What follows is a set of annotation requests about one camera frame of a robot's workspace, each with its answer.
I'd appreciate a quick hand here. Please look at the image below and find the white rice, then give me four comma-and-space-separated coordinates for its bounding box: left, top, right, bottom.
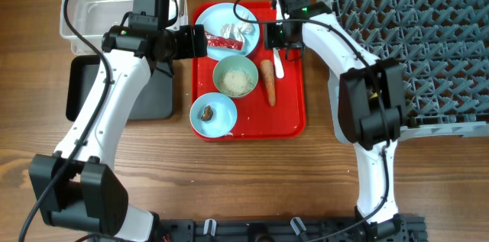
218, 70, 253, 97

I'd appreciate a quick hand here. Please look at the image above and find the white plastic spoon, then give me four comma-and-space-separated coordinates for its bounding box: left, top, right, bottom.
273, 48, 284, 79

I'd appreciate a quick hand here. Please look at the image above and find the grey dishwasher rack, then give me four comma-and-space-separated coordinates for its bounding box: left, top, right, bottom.
318, 0, 488, 140

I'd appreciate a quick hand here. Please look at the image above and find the large light blue plate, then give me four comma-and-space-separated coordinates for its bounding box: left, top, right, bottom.
194, 3, 261, 61

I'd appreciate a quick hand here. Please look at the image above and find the black tray bin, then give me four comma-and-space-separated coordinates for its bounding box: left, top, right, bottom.
66, 55, 173, 121

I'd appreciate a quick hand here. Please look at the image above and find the brown food scrap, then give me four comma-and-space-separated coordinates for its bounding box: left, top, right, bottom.
201, 105, 214, 121

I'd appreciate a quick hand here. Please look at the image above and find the small light blue bowl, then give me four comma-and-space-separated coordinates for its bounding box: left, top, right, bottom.
189, 92, 238, 138

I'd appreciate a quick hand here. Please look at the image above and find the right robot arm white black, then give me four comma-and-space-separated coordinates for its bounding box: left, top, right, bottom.
266, 0, 406, 230

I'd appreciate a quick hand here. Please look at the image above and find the green bowl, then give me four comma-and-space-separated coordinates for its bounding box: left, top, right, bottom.
212, 55, 258, 98

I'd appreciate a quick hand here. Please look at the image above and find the clear plastic bin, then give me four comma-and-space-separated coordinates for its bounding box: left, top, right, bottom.
67, 0, 188, 48

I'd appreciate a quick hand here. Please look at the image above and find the orange carrot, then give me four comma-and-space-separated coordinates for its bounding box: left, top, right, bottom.
260, 60, 276, 106

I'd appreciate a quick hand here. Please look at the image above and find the red snack wrapper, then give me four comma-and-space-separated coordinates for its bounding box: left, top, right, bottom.
205, 31, 244, 50

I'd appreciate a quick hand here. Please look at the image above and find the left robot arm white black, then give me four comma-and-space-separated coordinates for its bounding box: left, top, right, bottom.
29, 25, 207, 241

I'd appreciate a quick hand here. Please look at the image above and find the white tissue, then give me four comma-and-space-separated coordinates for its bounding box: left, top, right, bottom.
220, 21, 254, 43

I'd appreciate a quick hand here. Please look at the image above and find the red serving tray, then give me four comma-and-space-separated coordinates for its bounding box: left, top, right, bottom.
190, 2, 306, 142

